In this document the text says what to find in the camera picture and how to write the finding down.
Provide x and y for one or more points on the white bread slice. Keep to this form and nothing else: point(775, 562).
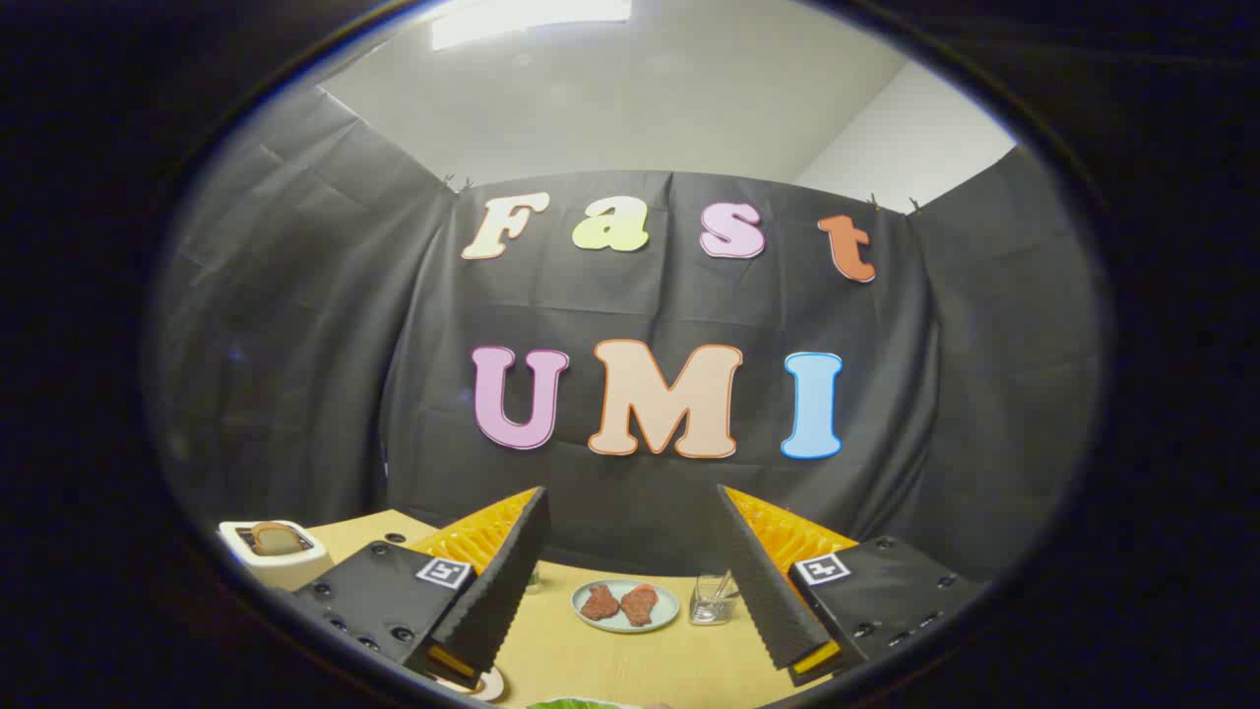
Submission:
point(278, 539)

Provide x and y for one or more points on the green lettuce leaf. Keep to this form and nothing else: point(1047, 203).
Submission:
point(571, 704)

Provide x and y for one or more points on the brown meat piece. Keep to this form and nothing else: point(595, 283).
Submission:
point(640, 605)
point(598, 602)

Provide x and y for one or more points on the black backdrop cloth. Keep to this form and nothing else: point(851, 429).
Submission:
point(295, 345)

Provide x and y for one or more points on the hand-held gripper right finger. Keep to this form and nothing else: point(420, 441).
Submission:
point(768, 591)

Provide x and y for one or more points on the round beige plate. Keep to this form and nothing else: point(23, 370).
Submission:
point(489, 686)

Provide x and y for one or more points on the light blue oval plate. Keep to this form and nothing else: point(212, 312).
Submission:
point(663, 611)

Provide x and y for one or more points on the white toaster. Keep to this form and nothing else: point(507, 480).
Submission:
point(285, 569)

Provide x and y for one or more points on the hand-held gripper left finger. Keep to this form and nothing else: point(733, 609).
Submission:
point(502, 591)

